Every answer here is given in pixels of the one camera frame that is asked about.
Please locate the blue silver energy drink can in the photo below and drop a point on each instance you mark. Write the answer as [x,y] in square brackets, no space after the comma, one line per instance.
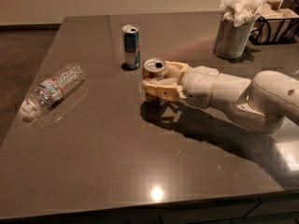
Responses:
[130,36]

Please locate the orange soda can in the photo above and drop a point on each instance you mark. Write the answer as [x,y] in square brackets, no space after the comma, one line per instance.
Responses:
[154,68]

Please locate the clear plastic water bottle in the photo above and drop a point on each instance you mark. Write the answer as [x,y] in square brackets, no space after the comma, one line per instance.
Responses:
[53,90]

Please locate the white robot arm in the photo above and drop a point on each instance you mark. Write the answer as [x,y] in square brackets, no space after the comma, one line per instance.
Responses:
[259,104]

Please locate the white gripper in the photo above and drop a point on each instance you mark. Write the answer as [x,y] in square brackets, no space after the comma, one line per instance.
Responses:
[199,84]

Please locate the metal bucket napkin holder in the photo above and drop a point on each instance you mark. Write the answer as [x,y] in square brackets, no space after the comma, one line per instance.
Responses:
[231,41]

